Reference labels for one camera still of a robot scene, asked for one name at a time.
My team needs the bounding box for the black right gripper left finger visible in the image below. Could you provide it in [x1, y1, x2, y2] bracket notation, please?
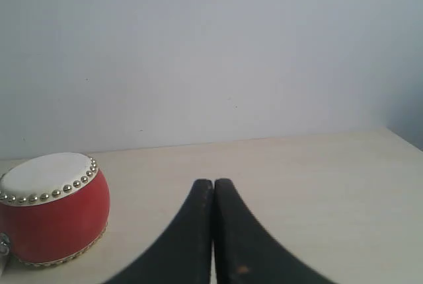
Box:
[107, 179, 213, 284]

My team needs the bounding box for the small red drum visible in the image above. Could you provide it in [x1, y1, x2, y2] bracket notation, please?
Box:
[1, 153, 110, 267]

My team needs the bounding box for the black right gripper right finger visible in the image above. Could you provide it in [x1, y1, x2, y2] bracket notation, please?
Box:
[214, 178, 332, 283]

